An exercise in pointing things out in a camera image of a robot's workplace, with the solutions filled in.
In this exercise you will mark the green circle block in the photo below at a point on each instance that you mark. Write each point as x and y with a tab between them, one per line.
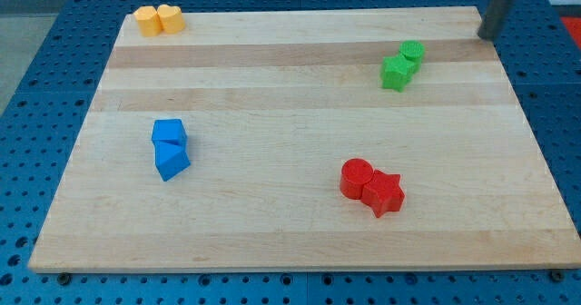
414	52

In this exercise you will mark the red circle block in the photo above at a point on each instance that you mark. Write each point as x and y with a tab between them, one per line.
354	174

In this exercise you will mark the yellow hexagon block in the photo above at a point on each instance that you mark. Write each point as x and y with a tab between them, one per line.
148	20

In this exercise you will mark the wooden board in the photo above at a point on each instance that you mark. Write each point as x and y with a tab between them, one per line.
273	104

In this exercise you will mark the red star block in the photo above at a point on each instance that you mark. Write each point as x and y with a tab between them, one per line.
383	193

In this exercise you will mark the blue cube block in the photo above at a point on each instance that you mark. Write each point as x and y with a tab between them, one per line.
169	131

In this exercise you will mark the blue triangle block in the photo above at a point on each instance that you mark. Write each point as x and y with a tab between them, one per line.
170	159

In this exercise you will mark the green star block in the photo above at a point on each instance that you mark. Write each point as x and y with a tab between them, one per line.
396	72

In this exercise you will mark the yellow heart block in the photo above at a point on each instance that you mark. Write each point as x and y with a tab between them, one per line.
171	18

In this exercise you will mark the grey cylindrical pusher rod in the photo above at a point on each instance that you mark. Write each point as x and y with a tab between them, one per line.
494	19

